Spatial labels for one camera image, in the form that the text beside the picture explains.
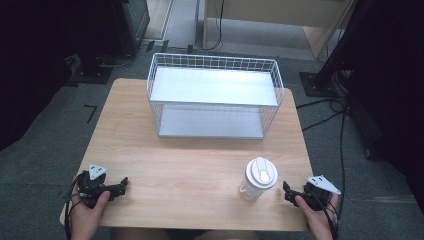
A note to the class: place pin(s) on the person's right hand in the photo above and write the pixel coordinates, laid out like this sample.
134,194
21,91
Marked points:
316,216

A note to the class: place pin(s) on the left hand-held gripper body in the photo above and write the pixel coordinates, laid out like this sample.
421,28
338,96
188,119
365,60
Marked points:
91,185

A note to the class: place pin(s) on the clear bottle with white lid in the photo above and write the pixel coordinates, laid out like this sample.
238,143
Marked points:
258,180

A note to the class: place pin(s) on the light wooden desk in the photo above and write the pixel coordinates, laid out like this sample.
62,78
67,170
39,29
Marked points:
293,15

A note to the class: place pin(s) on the black cabinet on stand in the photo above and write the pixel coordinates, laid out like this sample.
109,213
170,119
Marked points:
113,30

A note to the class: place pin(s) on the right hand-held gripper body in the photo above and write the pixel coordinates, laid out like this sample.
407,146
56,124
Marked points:
318,190

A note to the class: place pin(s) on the person's left hand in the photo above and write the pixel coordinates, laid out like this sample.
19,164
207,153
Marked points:
87,213

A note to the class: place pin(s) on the black stand with base plate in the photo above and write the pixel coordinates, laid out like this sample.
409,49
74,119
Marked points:
320,80

